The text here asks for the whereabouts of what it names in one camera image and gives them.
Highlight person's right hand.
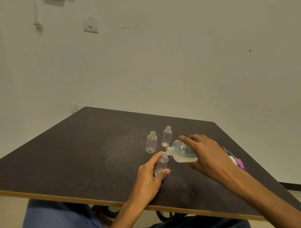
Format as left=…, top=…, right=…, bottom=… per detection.
left=178, top=134, right=238, bottom=186

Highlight person's left hand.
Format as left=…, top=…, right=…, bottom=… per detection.
left=129, top=151, right=171, bottom=205

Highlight small clear plastic bottle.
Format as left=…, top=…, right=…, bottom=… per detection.
left=161, top=126, right=172, bottom=148
left=154, top=152, right=169, bottom=178

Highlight large clear liquid bottle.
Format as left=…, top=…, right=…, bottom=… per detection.
left=166, top=139, right=219, bottom=164

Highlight person's right forearm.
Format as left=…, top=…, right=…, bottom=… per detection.
left=221, top=164, right=301, bottom=228

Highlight person's left forearm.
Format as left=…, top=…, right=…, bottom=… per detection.
left=110, top=199, right=148, bottom=228

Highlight small yellow-tinted plastic bottle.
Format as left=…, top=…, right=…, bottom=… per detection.
left=145, top=131, right=158, bottom=154

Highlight white spray pump cap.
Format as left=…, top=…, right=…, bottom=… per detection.
left=222, top=147, right=238, bottom=166

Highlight black metal table base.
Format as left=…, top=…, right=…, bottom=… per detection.
left=92, top=204, right=189, bottom=223

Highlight purple spray pump cap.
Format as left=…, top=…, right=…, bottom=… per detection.
left=226, top=150, right=246, bottom=170

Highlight blue jeans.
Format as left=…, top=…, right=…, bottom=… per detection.
left=22, top=199, right=252, bottom=228

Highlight white wall socket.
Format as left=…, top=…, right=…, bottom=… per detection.
left=70, top=102, right=95, bottom=114

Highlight white wall light switch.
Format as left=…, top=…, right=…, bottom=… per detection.
left=83, top=16, right=99, bottom=34

